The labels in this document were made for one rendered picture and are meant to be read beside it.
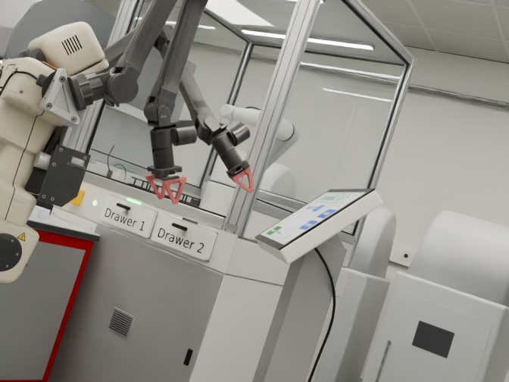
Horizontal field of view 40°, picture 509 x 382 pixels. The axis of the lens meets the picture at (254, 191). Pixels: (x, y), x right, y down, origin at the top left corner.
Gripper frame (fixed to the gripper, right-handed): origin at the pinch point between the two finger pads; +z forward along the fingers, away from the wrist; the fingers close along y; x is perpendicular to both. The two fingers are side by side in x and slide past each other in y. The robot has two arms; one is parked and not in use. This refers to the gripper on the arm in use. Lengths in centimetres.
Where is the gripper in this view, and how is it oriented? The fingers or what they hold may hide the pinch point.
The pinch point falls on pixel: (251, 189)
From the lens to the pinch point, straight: 224.0
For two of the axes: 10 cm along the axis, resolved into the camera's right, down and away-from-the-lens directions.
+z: 5.3, 8.5, 0.7
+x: -8.4, 5.3, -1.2
